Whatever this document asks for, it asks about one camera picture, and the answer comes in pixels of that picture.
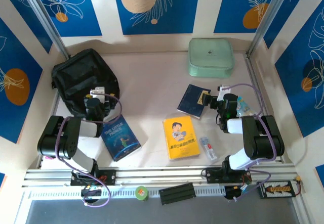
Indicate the yellow cartoon cover book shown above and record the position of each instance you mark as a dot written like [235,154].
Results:
[181,138]

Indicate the Little Prince book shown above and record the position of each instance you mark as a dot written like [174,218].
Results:
[121,140]

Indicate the black backpack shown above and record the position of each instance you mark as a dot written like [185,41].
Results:
[76,77]

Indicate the blue leaf print wall panel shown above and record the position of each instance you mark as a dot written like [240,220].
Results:
[157,6]
[76,19]
[25,14]
[286,14]
[15,64]
[235,11]
[303,82]

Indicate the black ridged block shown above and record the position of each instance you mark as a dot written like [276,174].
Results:
[177,193]

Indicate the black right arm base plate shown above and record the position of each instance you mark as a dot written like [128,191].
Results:
[212,174]

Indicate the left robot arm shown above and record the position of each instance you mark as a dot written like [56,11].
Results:
[58,143]

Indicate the black power distribution board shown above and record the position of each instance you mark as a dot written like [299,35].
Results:
[276,189]

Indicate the pink white plastic case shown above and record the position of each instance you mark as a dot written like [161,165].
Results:
[48,158]

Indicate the green tape roll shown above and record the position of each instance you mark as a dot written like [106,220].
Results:
[141,193]

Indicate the aluminium frame post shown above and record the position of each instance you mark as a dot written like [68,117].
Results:
[45,19]
[268,19]

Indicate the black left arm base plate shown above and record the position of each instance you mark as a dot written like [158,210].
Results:
[108,177]

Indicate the light blue wet wipes pack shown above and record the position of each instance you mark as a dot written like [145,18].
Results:
[244,109]

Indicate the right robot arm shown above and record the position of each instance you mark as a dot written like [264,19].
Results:
[263,140]

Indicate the aluminium frame rail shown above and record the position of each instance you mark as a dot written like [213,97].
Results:
[157,173]

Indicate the aluminium side rail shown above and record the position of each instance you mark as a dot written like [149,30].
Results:
[258,95]

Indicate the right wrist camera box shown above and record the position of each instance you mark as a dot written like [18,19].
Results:
[224,90]

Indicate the dark blue Chinese classics book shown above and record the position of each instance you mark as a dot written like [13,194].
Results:
[189,105]

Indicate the mint green zip pouch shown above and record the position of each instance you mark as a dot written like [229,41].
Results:
[210,57]

